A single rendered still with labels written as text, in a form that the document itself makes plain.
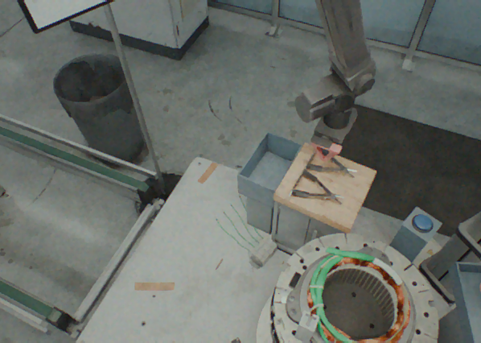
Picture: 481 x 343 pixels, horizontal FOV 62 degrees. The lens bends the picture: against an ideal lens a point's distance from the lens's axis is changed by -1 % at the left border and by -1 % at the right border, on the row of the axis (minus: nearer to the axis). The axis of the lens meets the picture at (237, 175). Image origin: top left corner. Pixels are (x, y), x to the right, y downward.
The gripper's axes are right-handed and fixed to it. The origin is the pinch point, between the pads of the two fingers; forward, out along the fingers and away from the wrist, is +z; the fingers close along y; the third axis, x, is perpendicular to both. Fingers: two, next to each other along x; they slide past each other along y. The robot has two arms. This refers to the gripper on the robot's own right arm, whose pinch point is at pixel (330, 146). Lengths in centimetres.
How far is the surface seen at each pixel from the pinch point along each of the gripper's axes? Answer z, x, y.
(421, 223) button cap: 10.8, 26.0, 3.6
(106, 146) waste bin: 94, -124, -26
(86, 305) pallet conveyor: 45, -51, 53
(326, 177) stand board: 8.6, 1.4, 2.7
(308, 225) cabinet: 17.6, 1.5, 12.3
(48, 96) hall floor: 114, -205, -54
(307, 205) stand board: 8.6, 0.4, 12.5
